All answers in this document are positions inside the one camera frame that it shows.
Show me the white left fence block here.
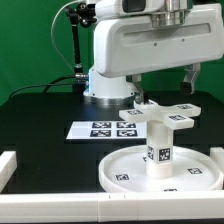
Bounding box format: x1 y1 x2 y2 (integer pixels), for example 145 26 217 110
0 151 17 193

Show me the white cross-shaped table base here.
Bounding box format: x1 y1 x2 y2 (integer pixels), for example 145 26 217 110
119 100 201 130

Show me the white marker sheet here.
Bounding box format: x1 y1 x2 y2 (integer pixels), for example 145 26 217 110
66 121 146 140

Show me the white front fence rail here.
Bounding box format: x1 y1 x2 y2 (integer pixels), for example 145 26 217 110
0 190 224 223

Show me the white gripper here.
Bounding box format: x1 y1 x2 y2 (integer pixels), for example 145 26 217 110
94 2 224 104

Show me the grey curved cable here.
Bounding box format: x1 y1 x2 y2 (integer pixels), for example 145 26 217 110
50 0 83 73

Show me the black table cable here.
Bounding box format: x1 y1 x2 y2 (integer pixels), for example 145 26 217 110
7 75 88 101

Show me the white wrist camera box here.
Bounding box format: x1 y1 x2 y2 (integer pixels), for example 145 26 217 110
95 0 164 17

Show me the white round table top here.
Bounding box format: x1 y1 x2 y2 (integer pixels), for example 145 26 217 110
98 145 224 192

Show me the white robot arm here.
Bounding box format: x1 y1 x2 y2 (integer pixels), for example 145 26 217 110
84 0 224 105

